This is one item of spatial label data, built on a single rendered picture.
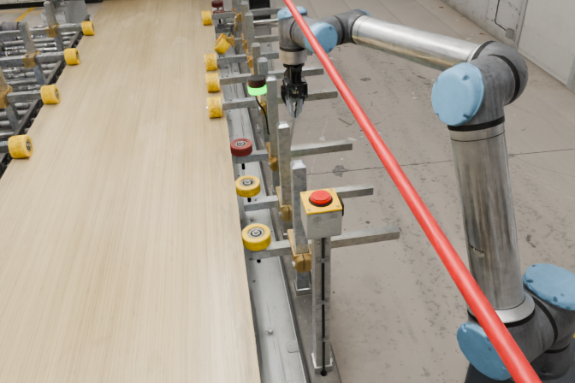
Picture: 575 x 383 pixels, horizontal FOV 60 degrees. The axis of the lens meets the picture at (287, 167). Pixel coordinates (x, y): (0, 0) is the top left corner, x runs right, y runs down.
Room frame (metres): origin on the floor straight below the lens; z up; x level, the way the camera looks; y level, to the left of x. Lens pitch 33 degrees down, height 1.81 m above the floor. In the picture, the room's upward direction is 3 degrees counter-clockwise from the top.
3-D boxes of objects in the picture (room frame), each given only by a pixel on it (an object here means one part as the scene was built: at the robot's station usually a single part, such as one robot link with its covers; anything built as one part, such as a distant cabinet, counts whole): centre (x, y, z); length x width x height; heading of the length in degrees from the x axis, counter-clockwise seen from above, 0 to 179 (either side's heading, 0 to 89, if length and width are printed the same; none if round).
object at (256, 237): (1.06, 0.10, 0.85); 0.08 x 0.08 x 0.11
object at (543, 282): (0.86, -0.65, 0.79); 0.17 x 0.15 x 0.18; 121
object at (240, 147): (1.55, 0.16, 0.85); 0.08 x 0.08 x 0.11
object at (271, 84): (1.53, 0.04, 0.93); 0.03 x 0.03 x 0.48; 8
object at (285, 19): (1.54, -0.04, 1.32); 0.10 x 0.09 x 0.12; 31
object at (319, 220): (0.78, -0.06, 1.18); 0.07 x 0.07 x 0.08; 8
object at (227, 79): (2.07, 0.07, 0.95); 0.50 x 0.04 x 0.04; 98
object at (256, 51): (2.03, 0.11, 0.87); 0.03 x 0.03 x 0.48; 8
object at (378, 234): (1.08, -0.10, 0.83); 0.43 x 0.03 x 0.04; 98
